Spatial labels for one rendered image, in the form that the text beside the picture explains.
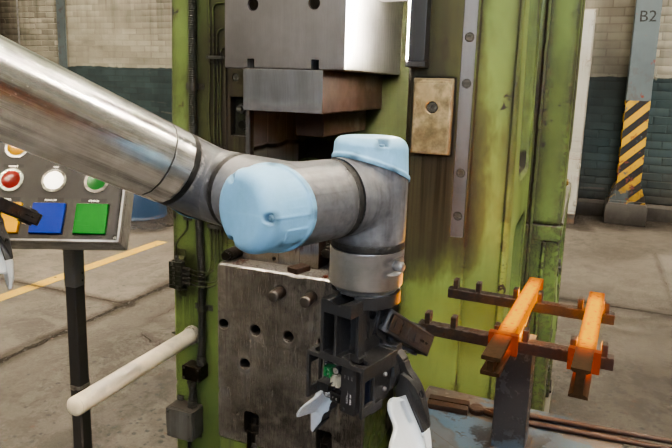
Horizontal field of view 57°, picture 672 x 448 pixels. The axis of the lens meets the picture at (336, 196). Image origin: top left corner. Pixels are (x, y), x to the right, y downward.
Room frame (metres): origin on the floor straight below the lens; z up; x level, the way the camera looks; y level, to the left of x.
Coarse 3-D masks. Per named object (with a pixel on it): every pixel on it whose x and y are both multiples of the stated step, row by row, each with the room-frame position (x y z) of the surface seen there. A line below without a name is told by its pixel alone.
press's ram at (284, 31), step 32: (256, 0) 1.43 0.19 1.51; (288, 0) 1.40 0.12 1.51; (320, 0) 1.37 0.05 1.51; (352, 0) 1.38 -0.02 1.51; (384, 0) 1.53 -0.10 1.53; (256, 32) 1.43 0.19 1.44; (288, 32) 1.40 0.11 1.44; (320, 32) 1.37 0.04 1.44; (352, 32) 1.38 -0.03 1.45; (384, 32) 1.59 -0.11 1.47; (256, 64) 1.43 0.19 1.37; (288, 64) 1.40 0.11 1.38; (320, 64) 1.37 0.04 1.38; (352, 64) 1.39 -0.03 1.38; (384, 64) 1.60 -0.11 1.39
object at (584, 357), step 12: (588, 300) 1.11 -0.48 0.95; (600, 300) 1.11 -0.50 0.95; (588, 312) 1.04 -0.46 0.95; (600, 312) 1.05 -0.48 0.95; (588, 324) 0.99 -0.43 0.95; (588, 336) 0.94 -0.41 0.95; (576, 348) 0.86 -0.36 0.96; (588, 348) 0.86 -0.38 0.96; (576, 360) 0.82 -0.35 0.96; (588, 360) 0.82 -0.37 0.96; (600, 360) 0.86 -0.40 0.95; (576, 372) 0.80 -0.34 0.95; (588, 372) 0.79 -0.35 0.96; (576, 384) 0.79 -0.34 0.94; (588, 384) 0.83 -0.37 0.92; (576, 396) 0.79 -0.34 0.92
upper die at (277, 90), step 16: (256, 80) 1.43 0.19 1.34; (272, 80) 1.41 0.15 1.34; (288, 80) 1.40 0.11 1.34; (304, 80) 1.38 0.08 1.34; (320, 80) 1.37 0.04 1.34; (336, 80) 1.44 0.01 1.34; (352, 80) 1.53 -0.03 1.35; (368, 80) 1.64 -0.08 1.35; (256, 96) 1.43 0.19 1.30; (272, 96) 1.41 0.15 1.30; (288, 96) 1.40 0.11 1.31; (304, 96) 1.38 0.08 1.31; (320, 96) 1.37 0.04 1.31; (336, 96) 1.44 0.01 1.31; (352, 96) 1.54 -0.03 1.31; (368, 96) 1.65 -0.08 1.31; (304, 112) 1.38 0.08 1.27; (320, 112) 1.37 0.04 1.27; (336, 112) 1.44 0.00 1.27
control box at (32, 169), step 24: (0, 144) 1.49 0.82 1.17; (0, 168) 1.46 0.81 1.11; (24, 168) 1.46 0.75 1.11; (48, 168) 1.47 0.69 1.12; (0, 192) 1.43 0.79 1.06; (24, 192) 1.43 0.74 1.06; (48, 192) 1.44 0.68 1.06; (72, 192) 1.44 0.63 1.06; (96, 192) 1.44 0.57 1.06; (120, 192) 1.45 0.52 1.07; (72, 216) 1.41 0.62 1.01; (120, 216) 1.42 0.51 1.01; (24, 240) 1.38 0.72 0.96; (48, 240) 1.38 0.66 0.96; (72, 240) 1.39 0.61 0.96; (96, 240) 1.39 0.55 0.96; (120, 240) 1.40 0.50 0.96
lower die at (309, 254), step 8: (296, 248) 1.39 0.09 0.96; (304, 248) 1.38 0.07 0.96; (312, 248) 1.37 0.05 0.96; (320, 248) 1.37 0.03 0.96; (248, 256) 1.43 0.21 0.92; (256, 256) 1.43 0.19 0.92; (264, 256) 1.42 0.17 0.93; (272, 256) 1.41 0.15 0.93; (280, 256) 1.40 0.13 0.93; (288, 256) 1.39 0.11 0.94; (296, 256) 1.39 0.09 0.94; (304, 256) 1.38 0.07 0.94; (312, 256) 1.37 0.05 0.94; (320, 256) 1.37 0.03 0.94; (288, 264) 1.39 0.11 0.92; (312, 264) 1.37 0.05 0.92; (320, 264) 1.38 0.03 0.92
